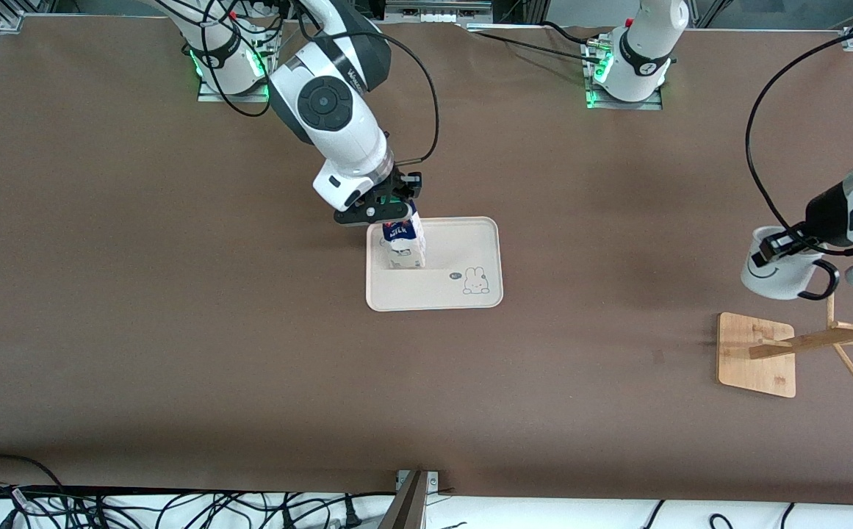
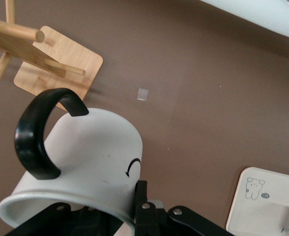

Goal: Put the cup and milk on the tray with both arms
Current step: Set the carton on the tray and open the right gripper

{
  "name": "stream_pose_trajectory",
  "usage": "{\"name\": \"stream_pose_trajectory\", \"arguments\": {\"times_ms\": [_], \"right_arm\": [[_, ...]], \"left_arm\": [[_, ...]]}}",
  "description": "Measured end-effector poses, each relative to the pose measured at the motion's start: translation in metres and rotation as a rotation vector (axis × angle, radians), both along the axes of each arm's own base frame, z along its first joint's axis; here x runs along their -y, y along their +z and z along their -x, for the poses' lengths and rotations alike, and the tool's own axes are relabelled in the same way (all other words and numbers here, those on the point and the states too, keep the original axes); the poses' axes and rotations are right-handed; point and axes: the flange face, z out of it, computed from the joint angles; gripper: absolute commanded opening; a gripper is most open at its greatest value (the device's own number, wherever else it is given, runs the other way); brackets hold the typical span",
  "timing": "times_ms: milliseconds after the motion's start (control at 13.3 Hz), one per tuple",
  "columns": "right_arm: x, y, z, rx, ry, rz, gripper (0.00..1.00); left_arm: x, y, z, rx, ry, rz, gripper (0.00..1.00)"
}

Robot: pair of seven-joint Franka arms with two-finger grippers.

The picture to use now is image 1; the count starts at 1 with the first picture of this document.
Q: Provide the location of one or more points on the wooden mug stand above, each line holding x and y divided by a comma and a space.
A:
753, 367

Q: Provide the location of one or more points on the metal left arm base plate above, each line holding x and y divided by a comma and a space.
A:
654, 103

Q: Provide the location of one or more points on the white smiley face cup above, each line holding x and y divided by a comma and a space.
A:
779, 275

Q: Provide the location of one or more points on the cream rabbit print tray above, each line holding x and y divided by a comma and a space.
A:
455, 286

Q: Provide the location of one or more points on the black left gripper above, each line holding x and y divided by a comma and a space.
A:
825, 208

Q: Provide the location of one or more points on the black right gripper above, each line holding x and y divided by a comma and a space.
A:
394, 188

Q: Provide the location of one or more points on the blue white milk carton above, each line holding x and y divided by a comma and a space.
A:
404, 242

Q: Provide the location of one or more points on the metal table edge bracket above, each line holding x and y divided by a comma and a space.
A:
413, 499

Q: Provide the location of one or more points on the aluminium frame rail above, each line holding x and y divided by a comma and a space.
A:
437, 11

